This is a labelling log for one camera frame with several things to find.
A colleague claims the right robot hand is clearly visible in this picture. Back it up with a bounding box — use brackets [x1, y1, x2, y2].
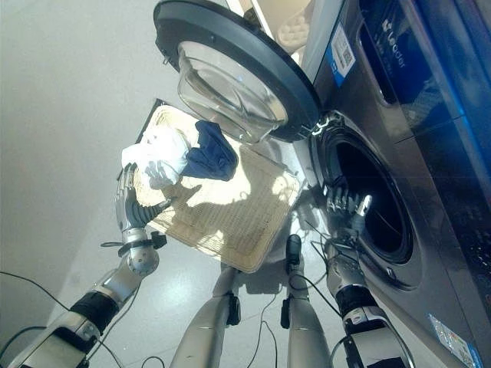
[322, 179, 374, 231]

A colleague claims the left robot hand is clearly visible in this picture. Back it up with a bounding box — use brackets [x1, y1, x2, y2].
[114, 162, 172, 233]

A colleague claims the white garment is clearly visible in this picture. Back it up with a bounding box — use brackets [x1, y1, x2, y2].
[120, 123, 193, 190]

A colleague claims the grey front-load washing machine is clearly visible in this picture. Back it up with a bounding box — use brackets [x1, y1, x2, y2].
[297, 0, 491, 368]

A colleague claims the round washing machine door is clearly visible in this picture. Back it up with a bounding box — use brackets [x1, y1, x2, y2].
[152, 0, 322, 144]

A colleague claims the right dark robot foot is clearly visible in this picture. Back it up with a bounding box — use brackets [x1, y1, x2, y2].
[285, 233, 303, 274]

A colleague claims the woven beige laundry basket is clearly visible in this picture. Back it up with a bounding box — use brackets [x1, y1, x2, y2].
[134, 104, 302, 274]

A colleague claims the navy blue garment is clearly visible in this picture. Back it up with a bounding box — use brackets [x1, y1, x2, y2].
[180, 120, 239, 182]

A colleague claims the right silver robot leg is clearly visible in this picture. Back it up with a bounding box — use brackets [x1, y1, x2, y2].
[280, 264, 334, 368]

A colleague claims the silver robot leg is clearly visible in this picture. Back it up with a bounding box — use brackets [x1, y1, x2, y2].
[280, 264, 334, 368]
[168, 265, 242, 368]

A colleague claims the left silver robot leg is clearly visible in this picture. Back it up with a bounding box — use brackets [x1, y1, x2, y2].
[168, 265, 242, 368]

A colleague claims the blue white QR sticker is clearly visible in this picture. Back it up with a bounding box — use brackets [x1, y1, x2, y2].
[329, 21, 355, 87]

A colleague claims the blue energy label sticker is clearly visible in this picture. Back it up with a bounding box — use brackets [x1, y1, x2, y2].
[427, 313, 483, 368]

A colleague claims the beige shelf with woven item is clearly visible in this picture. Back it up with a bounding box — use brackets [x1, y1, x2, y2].
[225, 0, 316, 62]

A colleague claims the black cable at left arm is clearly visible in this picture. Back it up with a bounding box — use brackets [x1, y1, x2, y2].
[0, 270, 74, 346]

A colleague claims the black cable on floor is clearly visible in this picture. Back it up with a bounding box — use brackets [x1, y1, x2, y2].
[140, 275, 338, 368]

